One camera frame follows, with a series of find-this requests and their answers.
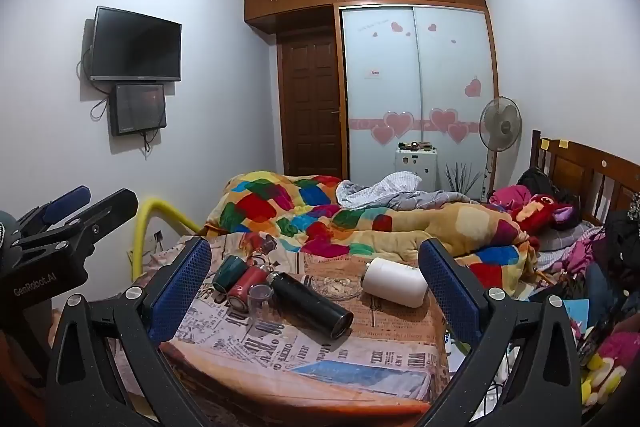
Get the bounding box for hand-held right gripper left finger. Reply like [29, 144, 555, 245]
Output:
[45, 236, 213, 427]

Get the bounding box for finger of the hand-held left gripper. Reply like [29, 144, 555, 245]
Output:
[16, 185, 93, 239]
[47, 188, 139, 258]

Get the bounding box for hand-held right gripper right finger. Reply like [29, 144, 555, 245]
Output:
[415, 238, 584, 427]

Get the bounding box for white cup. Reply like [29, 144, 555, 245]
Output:
[361, 257, 429, 309]

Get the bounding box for green cup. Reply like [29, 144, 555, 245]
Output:
[212, 254, 247, 294]

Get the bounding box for red cup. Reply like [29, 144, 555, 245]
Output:
[227, 265, 271, 313]

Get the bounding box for yellow foam tube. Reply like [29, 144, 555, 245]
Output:
[129, 199, 204, 284]

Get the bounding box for small clear glass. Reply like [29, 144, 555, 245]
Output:
[247, 284, 275, 324]

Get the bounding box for small black monitor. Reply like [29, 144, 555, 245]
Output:
[110, 83, 168, 137]

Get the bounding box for pink cloth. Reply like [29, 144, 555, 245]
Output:
[487, 185, 534, 210]

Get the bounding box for dry decorative twigs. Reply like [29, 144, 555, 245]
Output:
[444, 162, 484, 196]

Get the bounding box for glass ashtray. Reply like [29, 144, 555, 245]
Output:
[307, 276, 364, 301]

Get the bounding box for grey striped cloth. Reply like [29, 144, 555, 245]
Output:
[336, 171, 482, 210]

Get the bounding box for red plush toy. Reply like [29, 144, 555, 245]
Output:
[505, 193, 577, 236]

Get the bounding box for colourful patchwork blanket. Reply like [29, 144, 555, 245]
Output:
[205, 171, 542, 299]

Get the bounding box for black thermos bottle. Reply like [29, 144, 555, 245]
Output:
[270, 272, 354, 341]

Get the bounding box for small white cabinet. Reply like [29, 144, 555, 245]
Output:
[395, 147, 439, 194]

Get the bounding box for black bag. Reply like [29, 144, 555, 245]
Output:
[517, 168, 581, 214]

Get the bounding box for newspaper print bedsheet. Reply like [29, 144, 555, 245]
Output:
[114, 232, 452, 414]

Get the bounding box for yellow foam toy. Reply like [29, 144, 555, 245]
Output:
[580, 351, 629, 408]

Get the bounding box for standing fan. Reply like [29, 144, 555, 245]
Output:
[478, 97, 524, 202]

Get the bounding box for black garment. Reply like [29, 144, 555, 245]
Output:
[602, 207, 640, 279]

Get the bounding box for wooden bed headboard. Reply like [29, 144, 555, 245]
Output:
[530, 129, 640, 229]

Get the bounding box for frosted sliding wardrobe doors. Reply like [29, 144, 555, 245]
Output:
[339, 4, 499, 204]

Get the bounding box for brown wooden door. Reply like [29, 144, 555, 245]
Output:
[276, 31, 347, 178]

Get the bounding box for black television cable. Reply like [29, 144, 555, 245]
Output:
[76, 19, 112, 118]

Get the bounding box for wall-mounted black television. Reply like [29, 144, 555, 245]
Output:
[89, 6, 183, 83]

